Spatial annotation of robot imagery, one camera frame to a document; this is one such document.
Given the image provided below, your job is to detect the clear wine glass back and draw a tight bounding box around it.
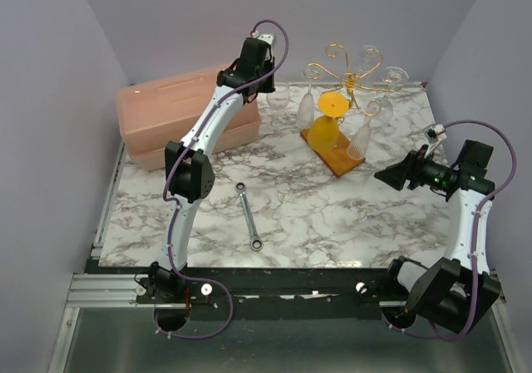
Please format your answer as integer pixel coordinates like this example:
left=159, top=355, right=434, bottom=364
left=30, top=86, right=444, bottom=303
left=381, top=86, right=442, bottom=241
left=267, top=82, right=290, bottom=129

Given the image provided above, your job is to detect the clear wine glass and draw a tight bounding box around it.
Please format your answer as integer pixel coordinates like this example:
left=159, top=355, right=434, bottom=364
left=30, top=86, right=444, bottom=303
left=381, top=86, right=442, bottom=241
left=267, top=82, right=290, bottom=129
left=372, top=66, right=411, bottom=127

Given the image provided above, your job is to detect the ribbed clear champagne flute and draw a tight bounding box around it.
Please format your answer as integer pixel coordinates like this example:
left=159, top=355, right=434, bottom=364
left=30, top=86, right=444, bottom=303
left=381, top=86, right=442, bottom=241
left=296, top=83, right=315, bottom=130

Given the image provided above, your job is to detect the yellow plastic wine glass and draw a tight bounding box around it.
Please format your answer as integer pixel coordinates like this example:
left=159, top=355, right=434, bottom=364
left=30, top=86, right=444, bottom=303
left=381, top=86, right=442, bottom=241
left=307, top=91, right=349, bottom=152

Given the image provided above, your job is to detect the short clear goblet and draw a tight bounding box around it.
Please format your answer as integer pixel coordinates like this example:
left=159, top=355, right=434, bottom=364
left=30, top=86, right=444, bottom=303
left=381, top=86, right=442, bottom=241
left=355, top=45, right=383, bottom=79

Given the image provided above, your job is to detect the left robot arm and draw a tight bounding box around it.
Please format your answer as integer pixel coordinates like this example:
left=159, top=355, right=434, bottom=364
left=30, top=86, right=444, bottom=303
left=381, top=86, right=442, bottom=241
left=137, top=34, right=277, bottom=303

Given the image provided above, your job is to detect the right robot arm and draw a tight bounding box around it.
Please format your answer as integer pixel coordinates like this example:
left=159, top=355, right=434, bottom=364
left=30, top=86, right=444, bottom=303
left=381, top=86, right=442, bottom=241
left=374, top=140, right=501, bottom=333

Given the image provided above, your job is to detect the pink plastic storage box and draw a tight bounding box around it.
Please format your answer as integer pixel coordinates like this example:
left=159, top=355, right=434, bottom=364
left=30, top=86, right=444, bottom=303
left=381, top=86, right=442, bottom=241
left=116, top=66, right=262, bottom=172

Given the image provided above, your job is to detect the silver ratchet wrench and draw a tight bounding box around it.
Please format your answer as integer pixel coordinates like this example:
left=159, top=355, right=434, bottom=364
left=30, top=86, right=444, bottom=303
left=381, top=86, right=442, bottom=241
left=235, top=182, right=263, bottom=252

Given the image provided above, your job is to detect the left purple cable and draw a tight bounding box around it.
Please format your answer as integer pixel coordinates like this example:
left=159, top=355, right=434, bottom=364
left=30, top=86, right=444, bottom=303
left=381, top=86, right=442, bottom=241
left=154, top=18, right=289, bottom=341

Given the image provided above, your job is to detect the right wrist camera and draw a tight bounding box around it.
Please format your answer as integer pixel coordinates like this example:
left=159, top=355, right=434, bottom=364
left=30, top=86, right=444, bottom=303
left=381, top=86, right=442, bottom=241
left=423, top=124, right=447, bottom=157

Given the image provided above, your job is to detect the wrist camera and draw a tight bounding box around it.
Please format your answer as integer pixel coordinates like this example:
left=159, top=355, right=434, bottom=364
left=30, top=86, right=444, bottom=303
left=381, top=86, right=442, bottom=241
left=423, top=124, right=447, bottom=157
left=251, top=32, right=276, bottom=61

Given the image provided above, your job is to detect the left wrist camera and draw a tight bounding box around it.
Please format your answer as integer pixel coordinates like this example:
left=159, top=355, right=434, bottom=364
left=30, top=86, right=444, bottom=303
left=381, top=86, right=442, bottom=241
left=251, top=32, right=276, bottom=61

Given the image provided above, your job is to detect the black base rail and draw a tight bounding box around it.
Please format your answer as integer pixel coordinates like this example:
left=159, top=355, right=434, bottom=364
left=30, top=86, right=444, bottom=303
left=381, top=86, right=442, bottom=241
left=136, top=265, right=408, bottom=321

